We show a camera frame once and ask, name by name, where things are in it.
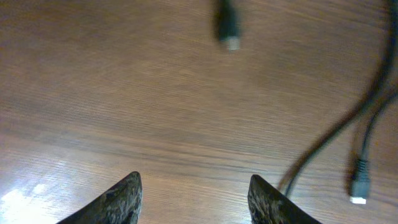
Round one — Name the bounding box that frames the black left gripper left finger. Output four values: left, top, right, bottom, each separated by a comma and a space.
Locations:
59, 171, 142, 224

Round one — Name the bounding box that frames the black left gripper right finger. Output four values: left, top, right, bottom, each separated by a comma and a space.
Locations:
248, 174, 321, 224

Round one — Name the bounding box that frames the thin black usb cable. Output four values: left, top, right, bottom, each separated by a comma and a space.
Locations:
213, 0, 398, 205

